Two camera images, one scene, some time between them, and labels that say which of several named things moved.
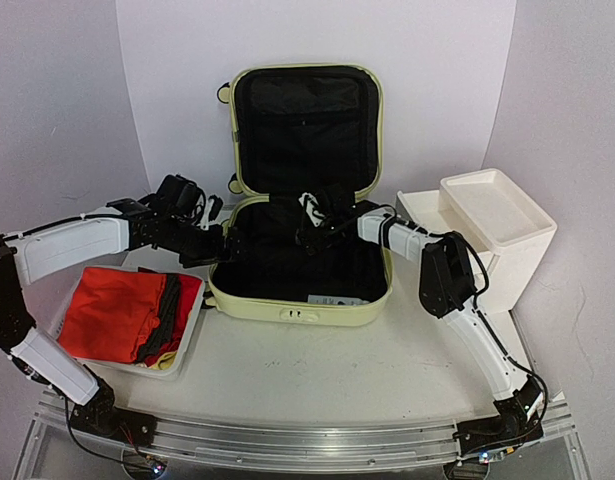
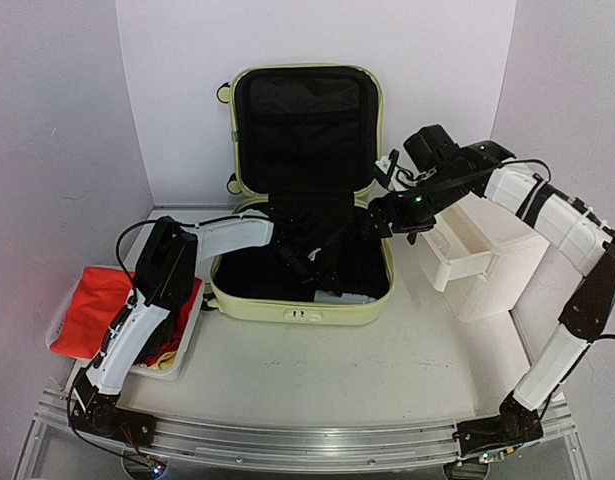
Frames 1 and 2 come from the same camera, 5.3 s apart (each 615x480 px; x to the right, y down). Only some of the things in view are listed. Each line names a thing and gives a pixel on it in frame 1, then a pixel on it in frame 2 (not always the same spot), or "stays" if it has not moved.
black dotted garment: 169,304 stays
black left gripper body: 190,247 -> 297,262
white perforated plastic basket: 133,321 stays
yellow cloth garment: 165,361 stays
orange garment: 113,314 stays
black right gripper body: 307,237 -> 379,220
